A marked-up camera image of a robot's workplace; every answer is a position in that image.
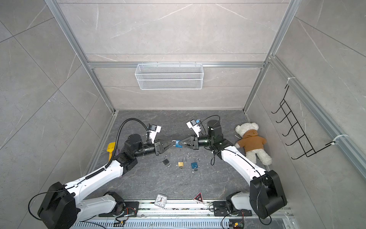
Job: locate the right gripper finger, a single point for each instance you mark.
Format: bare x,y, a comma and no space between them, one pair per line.
185,145
186,140

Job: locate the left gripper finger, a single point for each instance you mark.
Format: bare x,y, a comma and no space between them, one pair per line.
167,143
165,148

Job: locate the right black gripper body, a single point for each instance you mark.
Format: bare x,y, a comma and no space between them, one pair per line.
195,142

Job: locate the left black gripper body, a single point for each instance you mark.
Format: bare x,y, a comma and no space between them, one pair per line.
157,150

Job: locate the blue padlock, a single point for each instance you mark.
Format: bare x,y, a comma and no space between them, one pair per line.
194,164
176,143

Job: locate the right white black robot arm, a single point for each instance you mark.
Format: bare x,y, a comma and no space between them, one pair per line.
266,194

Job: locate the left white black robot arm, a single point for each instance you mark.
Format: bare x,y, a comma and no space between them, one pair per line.
65,204

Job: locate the black padlock with key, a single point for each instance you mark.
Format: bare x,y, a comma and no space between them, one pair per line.
166,161

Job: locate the yellow toy shovel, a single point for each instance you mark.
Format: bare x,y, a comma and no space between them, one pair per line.
110,149

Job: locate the white small alarm clock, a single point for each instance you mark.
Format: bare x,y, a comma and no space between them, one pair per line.
160,201

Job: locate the red black triangle sign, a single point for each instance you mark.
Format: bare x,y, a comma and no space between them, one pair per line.
199,198

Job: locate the white teddy bear brown hoodie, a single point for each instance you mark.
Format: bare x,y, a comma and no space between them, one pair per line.
252,143

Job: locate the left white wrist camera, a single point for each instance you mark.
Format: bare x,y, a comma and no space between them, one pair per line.
153,130

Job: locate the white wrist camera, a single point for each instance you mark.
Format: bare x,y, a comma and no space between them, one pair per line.
153,130
195,126

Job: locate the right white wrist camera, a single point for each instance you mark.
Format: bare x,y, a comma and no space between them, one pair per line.
195,126

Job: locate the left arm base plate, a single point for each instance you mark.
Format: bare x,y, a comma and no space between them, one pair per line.
127,209

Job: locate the white wire mesh basket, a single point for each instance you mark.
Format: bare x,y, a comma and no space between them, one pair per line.
170,76

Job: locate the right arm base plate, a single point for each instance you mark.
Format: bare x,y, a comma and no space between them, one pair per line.
222,208

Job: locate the black wire hook rack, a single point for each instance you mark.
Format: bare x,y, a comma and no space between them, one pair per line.
301,137

